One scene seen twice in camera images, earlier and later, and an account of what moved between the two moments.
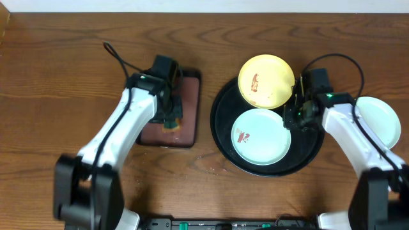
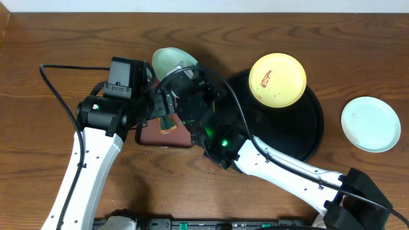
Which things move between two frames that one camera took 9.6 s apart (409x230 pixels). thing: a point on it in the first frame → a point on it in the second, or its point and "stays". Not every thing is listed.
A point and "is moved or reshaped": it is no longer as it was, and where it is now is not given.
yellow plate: x=265 y=82 is moved or reshaped
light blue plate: x=259 y=137 → x=169 y=60
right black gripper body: x=296 y=118 → x=213 y=93
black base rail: x=283 y=222 stays
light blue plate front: x=380 y=118 stays
